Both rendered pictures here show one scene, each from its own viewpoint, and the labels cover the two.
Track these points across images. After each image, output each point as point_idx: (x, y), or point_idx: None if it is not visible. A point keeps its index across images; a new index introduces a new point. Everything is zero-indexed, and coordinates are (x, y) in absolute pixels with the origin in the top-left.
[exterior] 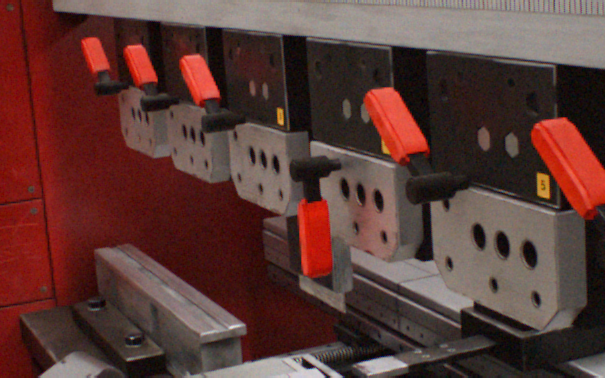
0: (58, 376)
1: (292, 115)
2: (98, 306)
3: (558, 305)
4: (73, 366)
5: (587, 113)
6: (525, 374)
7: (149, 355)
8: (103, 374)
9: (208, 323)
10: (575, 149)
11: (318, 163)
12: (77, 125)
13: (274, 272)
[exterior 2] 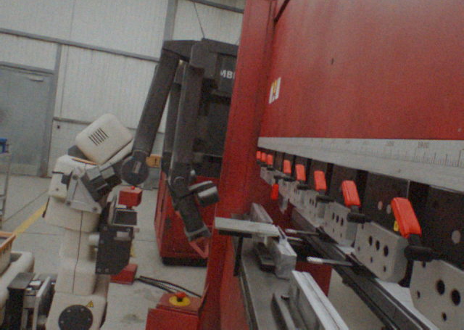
0: (205, 182)
1: (281, 169)
2: (247, 214)
3: (299, 202)
4: (208, 181)
5: None
6: (327, 246)
7: None
8: (211, 183)
9: (264, 219)
10: (301, 170)
11: (278, 176)
12: (256, 173)
13: (292, 220)
